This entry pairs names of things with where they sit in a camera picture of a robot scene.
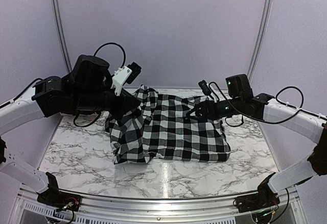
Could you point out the black white plaid shirt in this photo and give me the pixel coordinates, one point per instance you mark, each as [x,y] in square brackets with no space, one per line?
[159,128]

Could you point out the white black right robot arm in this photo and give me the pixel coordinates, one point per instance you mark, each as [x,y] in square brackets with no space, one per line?
[271,111]

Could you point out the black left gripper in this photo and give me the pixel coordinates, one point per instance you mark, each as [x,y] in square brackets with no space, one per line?
[125,104]

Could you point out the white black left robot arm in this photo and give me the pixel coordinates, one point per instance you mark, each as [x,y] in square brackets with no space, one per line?
[41,99]

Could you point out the aluminium frame post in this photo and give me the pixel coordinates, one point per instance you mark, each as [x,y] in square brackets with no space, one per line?
[61,35]
[260,37]

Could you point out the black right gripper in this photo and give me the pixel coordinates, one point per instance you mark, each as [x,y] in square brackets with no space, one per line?
[204,105]

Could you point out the right aluminium frame post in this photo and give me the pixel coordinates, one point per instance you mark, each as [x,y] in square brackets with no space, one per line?
[260,37]

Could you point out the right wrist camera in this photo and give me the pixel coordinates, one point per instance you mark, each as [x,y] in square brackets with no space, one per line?
[205,89]

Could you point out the front aluminium table rail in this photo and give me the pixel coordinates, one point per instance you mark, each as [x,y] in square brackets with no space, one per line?
[231,208]

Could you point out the left aluminium frame post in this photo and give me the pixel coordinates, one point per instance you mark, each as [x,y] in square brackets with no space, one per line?
[61,35]

